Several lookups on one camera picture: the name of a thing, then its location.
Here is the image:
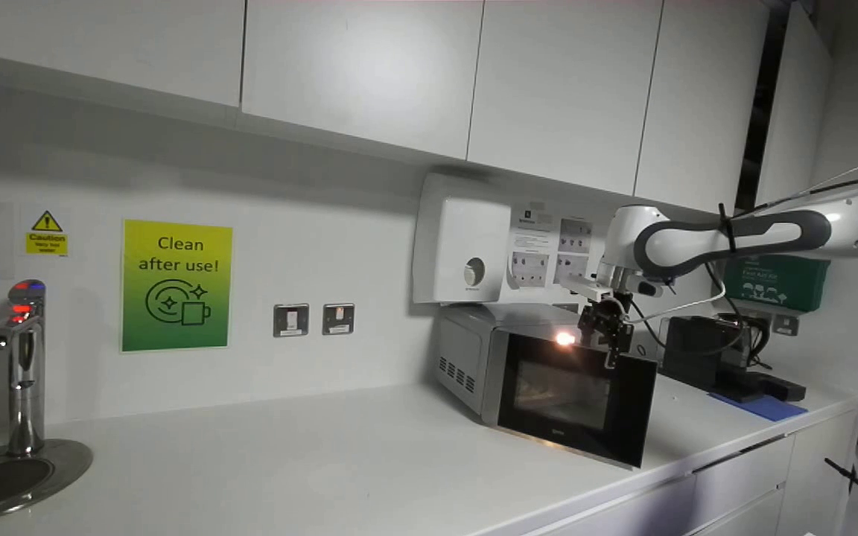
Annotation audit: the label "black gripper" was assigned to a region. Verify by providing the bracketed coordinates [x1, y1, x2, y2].
[577, 296, 633, 371]

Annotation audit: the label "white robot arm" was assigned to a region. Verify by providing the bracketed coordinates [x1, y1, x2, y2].
[571, 167, 858, 360]

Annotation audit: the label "black coffee machine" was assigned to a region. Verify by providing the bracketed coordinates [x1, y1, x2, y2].
[660, 313, 805, 403]

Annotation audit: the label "blue cloth mat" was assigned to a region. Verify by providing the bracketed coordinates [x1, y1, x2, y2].
[712, 392, 802, 424]

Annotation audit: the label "white paper towel dispenser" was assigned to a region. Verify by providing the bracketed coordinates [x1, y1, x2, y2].
[412, 173, 511, 304]

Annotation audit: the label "green first aid box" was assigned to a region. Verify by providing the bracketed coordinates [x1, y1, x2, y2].
[723, 258, 827, 313]

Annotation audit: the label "white upper cabinets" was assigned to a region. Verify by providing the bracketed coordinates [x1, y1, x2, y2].
[0, 0, 832, 208]

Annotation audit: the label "green clean after use sign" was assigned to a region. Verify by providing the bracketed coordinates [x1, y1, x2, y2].
[121, 220, 233, 353]

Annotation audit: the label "yellow warning sticker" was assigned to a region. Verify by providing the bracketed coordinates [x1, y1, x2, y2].
[23, 213, 67, 258]

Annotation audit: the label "chrome hot water tap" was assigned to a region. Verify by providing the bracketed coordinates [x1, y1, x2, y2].
[0, 277, 94, 529]

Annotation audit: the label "paper notices on wall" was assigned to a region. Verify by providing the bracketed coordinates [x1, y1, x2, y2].
[507, 204, 593, 289]

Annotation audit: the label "steel wall switch right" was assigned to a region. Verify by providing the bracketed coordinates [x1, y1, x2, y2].
[322, 304, 353, 336]

